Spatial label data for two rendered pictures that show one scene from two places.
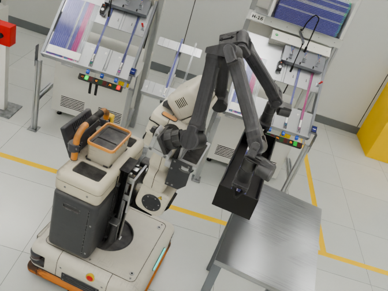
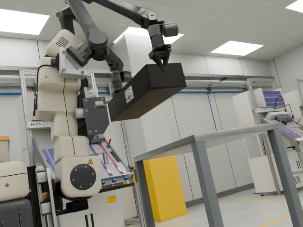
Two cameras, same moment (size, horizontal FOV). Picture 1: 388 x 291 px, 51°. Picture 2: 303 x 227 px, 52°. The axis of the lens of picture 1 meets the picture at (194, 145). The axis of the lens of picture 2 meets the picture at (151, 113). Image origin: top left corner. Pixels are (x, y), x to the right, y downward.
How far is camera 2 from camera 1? 1.58 m
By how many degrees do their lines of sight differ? 54
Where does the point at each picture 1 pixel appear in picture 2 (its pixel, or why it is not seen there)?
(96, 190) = (19, 164)
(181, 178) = (101, 117)
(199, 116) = (91, 24)
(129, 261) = not seen: outside the picture
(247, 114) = (127, 5)
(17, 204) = not seen: outside the picture
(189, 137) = (96, 34)
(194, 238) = not seen: outside the picture
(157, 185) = (80, 147)
